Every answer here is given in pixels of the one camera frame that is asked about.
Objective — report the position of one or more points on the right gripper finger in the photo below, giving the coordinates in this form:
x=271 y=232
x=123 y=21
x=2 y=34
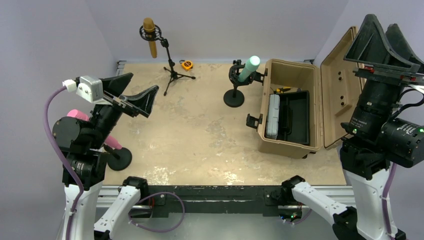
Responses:
x=400 y=45
x=371 y=47

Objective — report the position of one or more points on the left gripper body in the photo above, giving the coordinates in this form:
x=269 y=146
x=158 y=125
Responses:
x=104 y=116

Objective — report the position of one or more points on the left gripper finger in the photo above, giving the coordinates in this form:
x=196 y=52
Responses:
x=141 y=103
x=116 y=85

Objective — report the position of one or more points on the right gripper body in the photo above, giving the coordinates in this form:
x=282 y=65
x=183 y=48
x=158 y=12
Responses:
x=370 y=73

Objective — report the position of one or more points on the black round-base stand with shockmount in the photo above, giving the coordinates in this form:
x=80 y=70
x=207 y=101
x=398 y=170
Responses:
x=234 y=98

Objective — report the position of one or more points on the mint green microphone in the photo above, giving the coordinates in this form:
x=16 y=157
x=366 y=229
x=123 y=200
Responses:
x=250 y=66

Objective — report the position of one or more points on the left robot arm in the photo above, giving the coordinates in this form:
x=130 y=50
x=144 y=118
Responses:
x=80 y=145

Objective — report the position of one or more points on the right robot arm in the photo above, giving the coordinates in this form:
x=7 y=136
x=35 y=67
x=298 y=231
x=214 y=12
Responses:
x=379 y=141

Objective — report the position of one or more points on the gold microphone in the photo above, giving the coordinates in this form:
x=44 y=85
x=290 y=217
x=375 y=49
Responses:
x=150 y=34

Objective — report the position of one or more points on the tan plastic case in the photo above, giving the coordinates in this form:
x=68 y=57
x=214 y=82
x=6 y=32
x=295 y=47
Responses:
x=334 y=93

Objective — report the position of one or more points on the orange tape measure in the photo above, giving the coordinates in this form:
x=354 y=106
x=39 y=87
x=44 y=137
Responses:
x=187 y=65

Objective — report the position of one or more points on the black tray in case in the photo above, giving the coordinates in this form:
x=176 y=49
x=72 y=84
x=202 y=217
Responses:
x=294 y=122

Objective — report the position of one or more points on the yellow black tool in case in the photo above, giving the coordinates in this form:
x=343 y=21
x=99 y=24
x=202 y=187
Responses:
x=281 y=90

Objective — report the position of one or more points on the grey box in case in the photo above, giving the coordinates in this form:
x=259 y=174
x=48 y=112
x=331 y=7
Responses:
x=272 y=120

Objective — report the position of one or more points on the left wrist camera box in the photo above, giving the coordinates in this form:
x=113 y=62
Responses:
x=90 y=88

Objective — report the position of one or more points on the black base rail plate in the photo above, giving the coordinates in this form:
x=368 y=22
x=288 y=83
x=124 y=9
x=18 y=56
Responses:
x=265 y=200

